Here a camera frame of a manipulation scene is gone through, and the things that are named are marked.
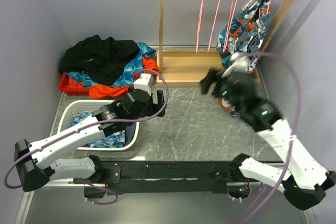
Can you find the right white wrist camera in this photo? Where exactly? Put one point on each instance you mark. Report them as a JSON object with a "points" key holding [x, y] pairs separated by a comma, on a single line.
{"points": [[239, 63]]}

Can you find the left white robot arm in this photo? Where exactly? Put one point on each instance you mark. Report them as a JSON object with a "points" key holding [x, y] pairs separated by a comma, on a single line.
{"points": [[40, 162]]}

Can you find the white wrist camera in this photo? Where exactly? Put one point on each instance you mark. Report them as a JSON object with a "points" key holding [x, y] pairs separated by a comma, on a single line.
{"points": [[144, 82], [239, 63]]}

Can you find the wooden hanger rack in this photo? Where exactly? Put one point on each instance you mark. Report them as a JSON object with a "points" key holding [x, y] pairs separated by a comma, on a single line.
{"points": [[185, 68]]}

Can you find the blue floral garment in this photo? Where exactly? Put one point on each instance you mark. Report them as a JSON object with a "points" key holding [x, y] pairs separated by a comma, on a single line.
{"points": [[115, 140]]}

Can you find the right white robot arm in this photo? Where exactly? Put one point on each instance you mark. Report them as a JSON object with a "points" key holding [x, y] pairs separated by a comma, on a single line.
{"points": [[302, 180]]}

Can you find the dark navy garment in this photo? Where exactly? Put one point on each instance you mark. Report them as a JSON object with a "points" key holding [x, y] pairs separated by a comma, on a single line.
{"points": [[131, 133]]}

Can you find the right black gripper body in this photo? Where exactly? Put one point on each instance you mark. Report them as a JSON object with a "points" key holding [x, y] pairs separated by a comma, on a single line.
{"points": [[231, 99]]}

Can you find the white laundry basket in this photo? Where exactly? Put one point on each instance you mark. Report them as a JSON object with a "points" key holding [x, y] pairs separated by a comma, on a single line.
{"points": [[79, 107]]}

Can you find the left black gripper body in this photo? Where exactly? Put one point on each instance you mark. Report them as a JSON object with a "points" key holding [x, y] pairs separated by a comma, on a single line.
{"points": [[150, 109]]}

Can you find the aluminium rail frame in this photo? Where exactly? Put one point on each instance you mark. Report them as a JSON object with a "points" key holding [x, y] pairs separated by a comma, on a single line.
{"points": [[308, 214]]}

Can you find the blue orange patterned shorts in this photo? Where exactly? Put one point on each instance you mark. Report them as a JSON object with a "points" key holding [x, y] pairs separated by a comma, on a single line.
{"points": [[246, 33]]}

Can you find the black garment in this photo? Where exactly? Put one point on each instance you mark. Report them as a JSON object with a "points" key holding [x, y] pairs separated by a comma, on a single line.
{"points": [[103, 60]]}

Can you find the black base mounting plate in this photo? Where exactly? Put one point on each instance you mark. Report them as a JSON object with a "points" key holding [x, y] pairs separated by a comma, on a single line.
{"points": [[127, 177]]}

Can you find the orange garment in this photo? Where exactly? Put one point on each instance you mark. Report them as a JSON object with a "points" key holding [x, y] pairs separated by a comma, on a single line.
{"points": [[68, 86]]}

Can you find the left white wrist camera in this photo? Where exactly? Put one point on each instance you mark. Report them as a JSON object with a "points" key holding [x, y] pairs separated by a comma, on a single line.
{"points": [[144, 82]]}

